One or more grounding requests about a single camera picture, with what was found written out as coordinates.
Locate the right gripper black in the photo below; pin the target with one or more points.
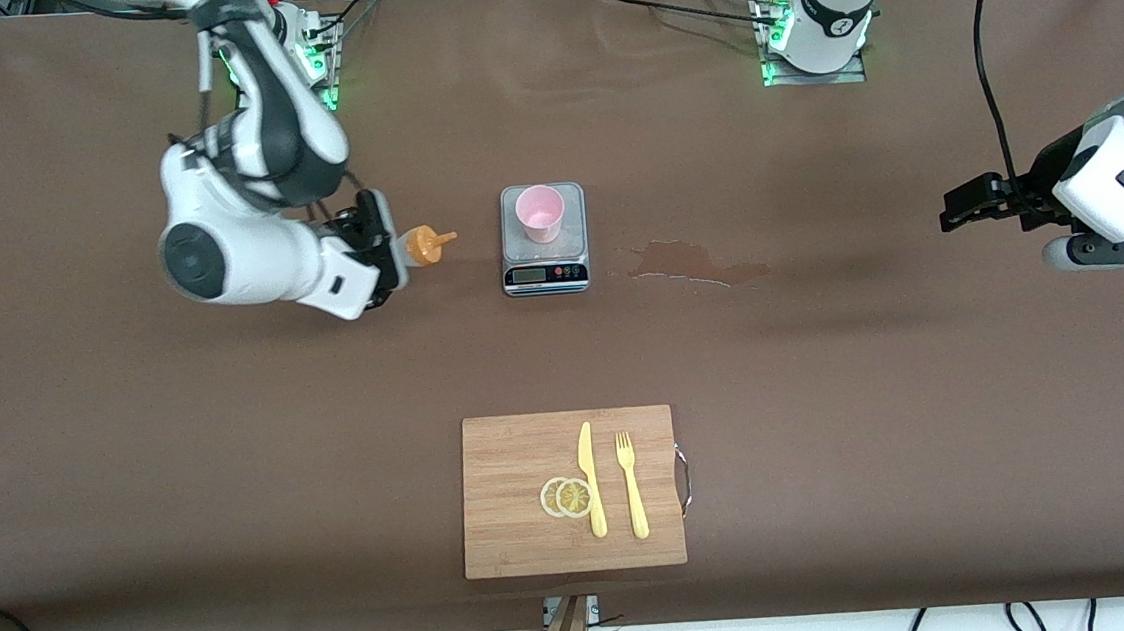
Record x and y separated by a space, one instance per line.
362 233

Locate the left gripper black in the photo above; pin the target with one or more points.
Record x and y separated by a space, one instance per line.
1026 193

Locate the clear sauce bottle orange cap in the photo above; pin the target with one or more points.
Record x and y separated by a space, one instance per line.
424 246

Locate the pink plastic cup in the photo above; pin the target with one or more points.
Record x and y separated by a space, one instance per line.
541 217

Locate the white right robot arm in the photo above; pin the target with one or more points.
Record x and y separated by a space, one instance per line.
236 251

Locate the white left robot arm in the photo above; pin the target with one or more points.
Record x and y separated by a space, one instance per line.
828 4

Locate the silver digital kitchen scale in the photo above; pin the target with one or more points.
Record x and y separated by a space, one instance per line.
545 257

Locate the wooden cutting board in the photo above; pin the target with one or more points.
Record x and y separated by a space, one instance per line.
503 461

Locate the lemon slice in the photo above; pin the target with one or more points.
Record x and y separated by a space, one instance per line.
574 498
547 498

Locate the yellow plastic knife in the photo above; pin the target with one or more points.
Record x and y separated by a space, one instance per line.
590 474

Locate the yellow plastic fork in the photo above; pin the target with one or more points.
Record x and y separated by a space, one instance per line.
635 500

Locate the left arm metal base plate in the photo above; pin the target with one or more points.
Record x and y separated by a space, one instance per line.
784 79

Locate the small metal bracket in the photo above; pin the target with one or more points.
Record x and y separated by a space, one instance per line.
593 609

